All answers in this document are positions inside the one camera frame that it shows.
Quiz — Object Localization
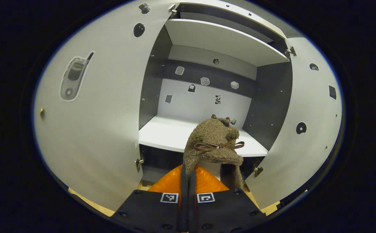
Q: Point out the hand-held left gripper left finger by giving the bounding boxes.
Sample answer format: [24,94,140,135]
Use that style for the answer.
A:
[110,164,188,233]

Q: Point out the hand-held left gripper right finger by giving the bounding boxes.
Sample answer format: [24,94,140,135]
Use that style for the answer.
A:
[188,164,267,233]

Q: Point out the white cabinet door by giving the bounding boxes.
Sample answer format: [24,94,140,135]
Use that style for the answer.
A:
[34,0,175,211]
[244,36,343,209]

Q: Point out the brown fuzzy shoe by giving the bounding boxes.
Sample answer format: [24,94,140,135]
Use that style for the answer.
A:
[183,114,245,190]

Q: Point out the white cabinet shelf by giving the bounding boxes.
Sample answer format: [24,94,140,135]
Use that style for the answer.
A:
[165,18,290,67]

